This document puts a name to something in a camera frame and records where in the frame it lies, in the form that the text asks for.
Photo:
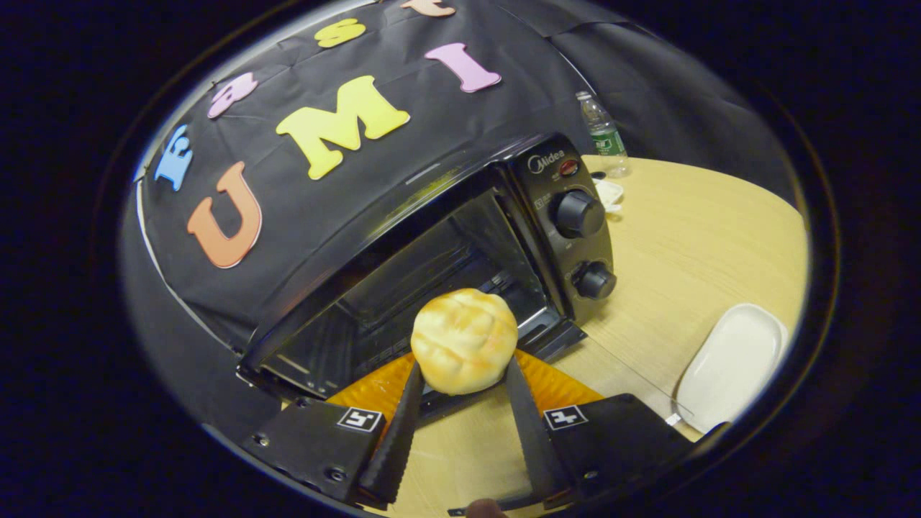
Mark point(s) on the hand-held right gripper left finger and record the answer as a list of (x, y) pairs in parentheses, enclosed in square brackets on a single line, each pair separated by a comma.
[(392, 446)]

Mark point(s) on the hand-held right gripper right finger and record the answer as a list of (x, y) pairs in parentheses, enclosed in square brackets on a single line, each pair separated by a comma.
[(532, 439)]

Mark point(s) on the round golden bread bun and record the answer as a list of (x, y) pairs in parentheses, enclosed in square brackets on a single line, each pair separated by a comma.
[(464, 342)]

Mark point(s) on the black electric oven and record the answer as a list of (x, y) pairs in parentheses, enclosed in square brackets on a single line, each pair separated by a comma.
[(575, 252)]

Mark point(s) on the white oval plate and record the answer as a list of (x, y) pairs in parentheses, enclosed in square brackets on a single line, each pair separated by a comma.
[(730, 367)]

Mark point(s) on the white divided condiment dish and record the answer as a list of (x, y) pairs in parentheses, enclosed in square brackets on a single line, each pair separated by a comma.
[(609, 194)]

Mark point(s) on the clear plastic water bottle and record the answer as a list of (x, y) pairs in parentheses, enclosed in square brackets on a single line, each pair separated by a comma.
[(604, 137)]

